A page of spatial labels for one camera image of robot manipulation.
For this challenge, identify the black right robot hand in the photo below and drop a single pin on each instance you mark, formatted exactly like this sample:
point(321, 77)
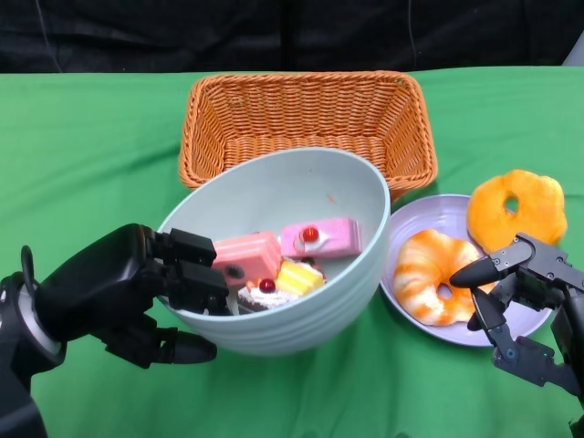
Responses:
point(561, 278)

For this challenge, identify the green tablecloth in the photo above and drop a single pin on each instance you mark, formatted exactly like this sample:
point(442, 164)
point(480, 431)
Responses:
point(91, 137)

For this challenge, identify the magenta pink layered cake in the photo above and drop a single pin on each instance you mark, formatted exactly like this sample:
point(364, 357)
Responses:
point(337, 237)

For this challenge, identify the chocolate layered cake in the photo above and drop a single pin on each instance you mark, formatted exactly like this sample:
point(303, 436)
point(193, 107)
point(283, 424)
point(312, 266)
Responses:
point(269, 299)

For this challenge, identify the lavender round plate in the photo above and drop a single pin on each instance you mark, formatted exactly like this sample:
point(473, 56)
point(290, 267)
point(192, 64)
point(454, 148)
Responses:
point(424, 214)

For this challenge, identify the black backdrop curtain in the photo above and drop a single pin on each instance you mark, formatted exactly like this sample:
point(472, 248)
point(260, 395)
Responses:
point(274, 32)

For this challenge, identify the pale grey-green bowl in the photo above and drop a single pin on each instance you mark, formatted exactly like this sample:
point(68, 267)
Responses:
point(283, 191)

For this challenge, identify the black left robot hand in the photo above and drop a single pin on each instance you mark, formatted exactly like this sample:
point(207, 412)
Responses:
point(100, 278)

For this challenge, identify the orange wicker basket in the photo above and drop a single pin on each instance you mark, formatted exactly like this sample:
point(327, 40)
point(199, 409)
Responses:
point(310, 109)

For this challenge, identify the salmon pink layered cake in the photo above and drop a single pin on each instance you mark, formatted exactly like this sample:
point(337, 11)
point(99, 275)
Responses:
point(246, 255)

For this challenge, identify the yellow layered cake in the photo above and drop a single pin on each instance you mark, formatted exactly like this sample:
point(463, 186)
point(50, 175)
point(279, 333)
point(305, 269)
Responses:
point(296, 278)

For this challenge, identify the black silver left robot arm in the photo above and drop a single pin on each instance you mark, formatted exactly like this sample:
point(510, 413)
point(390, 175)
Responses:
point(18, 347)

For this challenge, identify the pale grey panel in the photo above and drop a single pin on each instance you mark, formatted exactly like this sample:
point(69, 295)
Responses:
point(575, 57)

